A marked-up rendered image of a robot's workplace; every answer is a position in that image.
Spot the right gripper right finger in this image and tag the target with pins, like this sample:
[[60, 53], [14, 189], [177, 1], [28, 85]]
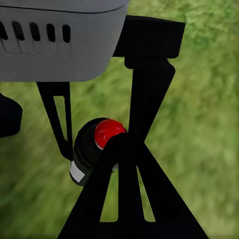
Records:
[[174, 220]]

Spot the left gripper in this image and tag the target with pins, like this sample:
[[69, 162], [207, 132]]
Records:
[[146, 43]]

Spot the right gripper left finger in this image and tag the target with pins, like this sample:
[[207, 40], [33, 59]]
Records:
[[84, 220]]

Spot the pesticide atomizer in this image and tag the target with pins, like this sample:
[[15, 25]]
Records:
[[89, 144]]

